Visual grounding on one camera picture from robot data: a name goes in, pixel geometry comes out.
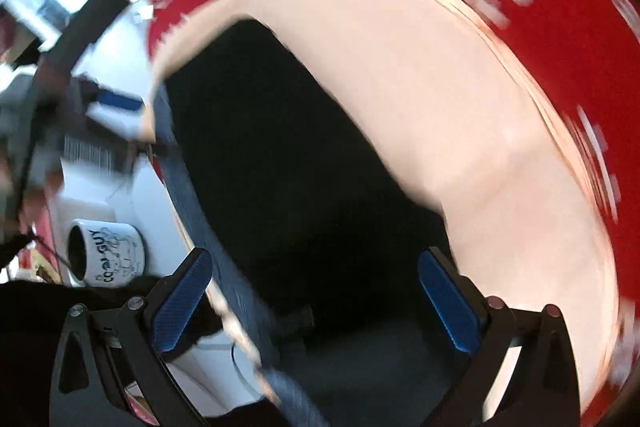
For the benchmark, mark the peach blanket with blue border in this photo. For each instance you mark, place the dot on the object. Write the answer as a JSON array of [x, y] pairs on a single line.
[[450, 107]]

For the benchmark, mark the white printed mug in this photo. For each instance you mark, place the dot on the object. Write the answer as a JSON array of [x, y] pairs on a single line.
[[112, 254]]

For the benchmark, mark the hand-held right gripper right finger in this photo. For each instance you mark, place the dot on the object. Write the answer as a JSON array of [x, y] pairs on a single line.
[[447, 307]]

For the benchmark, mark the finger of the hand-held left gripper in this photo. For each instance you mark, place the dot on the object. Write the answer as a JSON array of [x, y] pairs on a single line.
[[120, 102]]

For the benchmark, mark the black pants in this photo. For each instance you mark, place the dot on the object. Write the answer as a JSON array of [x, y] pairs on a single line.
[[300, 207]]

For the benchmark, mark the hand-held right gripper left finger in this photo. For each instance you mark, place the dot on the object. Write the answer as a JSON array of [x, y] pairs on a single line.
[[175, 307]]

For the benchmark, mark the red printed blanket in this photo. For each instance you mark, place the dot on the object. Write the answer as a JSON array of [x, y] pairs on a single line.
[[575, 7]]

